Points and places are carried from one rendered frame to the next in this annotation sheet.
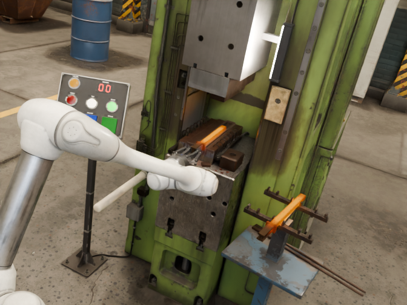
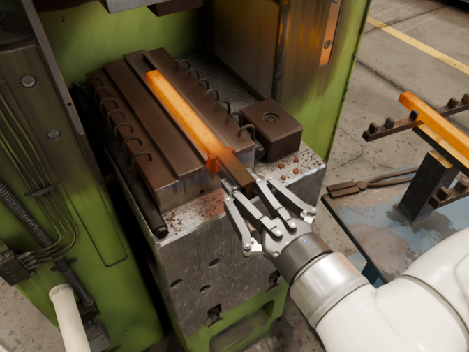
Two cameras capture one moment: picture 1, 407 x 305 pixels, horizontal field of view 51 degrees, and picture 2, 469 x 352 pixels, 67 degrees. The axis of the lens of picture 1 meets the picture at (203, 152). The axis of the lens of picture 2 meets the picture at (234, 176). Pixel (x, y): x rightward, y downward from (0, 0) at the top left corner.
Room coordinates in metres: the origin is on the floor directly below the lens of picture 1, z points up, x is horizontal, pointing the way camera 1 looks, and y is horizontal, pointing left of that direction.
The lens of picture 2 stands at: (1.64, 0.35, 1.43)
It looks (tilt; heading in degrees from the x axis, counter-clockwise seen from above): 47 degrees down; 309
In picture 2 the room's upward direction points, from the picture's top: straight up
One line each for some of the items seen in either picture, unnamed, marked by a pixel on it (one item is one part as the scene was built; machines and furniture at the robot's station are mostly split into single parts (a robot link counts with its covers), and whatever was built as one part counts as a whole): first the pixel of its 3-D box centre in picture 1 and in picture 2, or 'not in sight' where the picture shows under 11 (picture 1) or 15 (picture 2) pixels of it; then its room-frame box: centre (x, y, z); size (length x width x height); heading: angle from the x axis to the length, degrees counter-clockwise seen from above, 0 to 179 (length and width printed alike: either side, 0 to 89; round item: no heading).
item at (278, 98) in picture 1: (277, 104); not in sight; (1.97, -0.30, 1.27); 0.09 x 0.02 x 0.17; 70
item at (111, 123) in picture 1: (108, 125); not in sight; (1.94, 0.49, 1.01); 0.07 x 0.05 x 0.07; 95
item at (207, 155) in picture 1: (211, 137); (161, 115); (2.15, -0.03, 0.96); 0.42 x 0.20 x 0.09; 160
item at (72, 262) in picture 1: (85, 256); not in sight; (2.06, 0.60, 0.05); 0.22 x 0.22 x 0.09; 70
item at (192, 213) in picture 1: (212, 182); (192, 184); (2.14, -0.08, 0.69); 0.56 x 0.38 x 0.45; 160
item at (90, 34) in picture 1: (91, 27); not in sight; (6.47, 2.01, 0.44); 0.59 x 0.59 x 0.88
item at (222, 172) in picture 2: not in sight; (227, 178); (1.90, 0.05, 1.00); 0.07 x 0.01 x 0.03; 160
